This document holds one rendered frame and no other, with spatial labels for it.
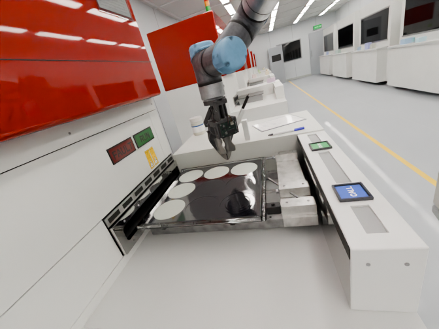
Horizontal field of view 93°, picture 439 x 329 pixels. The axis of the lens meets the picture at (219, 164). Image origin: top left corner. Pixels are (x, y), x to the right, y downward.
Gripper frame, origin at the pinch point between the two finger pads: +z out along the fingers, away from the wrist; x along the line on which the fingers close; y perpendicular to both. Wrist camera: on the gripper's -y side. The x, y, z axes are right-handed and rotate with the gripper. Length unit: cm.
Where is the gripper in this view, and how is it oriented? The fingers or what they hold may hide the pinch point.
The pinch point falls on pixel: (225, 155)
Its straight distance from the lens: 73.9
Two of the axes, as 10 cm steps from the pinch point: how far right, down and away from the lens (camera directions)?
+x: 8.8, -3.7, 3.0
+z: 2.4, 8.9, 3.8
